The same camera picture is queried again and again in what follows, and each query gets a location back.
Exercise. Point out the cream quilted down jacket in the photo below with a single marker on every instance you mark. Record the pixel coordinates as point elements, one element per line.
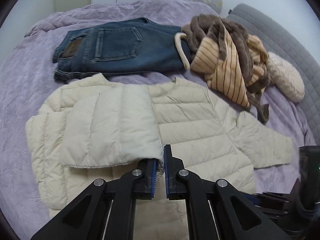
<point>94,128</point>

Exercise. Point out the blue denim jeans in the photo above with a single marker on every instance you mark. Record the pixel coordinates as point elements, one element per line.
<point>118,48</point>

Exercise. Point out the grey quilted headboard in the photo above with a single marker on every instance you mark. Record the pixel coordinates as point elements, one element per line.
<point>279,41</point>

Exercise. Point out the brown striped fleece robe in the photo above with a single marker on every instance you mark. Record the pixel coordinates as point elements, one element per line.
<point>232,61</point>

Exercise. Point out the cream fluffy pillow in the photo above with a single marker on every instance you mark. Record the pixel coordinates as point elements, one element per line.
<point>286,77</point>

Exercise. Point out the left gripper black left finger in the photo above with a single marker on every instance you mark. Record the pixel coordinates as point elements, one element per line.
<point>105,209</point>

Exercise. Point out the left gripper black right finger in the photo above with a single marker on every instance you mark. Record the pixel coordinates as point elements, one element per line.
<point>215,209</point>

